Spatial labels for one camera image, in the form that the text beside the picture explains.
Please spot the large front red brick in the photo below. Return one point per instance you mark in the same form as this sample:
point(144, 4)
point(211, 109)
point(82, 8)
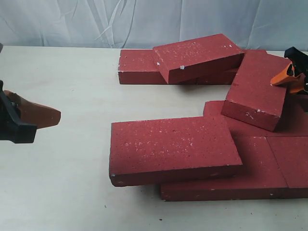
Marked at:
point(171, 150)

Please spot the back right red brick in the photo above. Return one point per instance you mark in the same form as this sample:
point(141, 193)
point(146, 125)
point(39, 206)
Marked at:
point(221, 74)

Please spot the base red brick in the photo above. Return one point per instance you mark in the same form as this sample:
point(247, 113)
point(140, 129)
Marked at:
point(259, 178)
point(291, 154)

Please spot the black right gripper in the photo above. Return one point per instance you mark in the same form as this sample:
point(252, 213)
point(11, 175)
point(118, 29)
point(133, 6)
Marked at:
point(297, 85)

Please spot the tilted red brick on top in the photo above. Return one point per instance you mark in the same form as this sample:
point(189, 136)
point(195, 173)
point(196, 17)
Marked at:
point(166, 56)

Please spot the red brick moved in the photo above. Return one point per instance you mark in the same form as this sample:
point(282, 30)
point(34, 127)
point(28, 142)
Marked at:
point(254, 75)

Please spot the front left base red brick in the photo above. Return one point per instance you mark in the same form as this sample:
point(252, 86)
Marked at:
point(259, 178)

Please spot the back left red brick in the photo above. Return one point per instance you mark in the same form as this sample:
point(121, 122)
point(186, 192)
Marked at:
point(136, 67)

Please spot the front right base red brick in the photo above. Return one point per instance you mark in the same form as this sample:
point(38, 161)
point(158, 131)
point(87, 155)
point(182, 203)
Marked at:
point(291, 154)

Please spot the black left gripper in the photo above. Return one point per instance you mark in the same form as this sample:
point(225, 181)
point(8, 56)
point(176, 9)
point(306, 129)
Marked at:
point(20, 118)

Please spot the middle row right red brick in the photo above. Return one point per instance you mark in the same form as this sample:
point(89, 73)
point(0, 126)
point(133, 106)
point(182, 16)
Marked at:
point(259, 118)

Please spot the white backdrop cloth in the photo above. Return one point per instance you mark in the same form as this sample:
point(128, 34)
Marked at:
point(274, 25)

